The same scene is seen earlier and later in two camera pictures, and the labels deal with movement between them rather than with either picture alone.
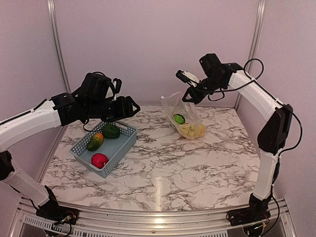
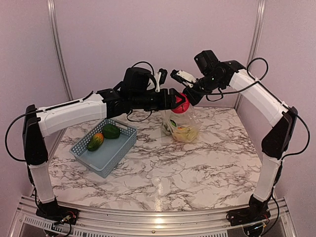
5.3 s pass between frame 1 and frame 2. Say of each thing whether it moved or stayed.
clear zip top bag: moved
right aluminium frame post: stayed
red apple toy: moved
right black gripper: stayed
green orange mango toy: stayed
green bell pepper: stayed
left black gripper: moved
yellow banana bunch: moved
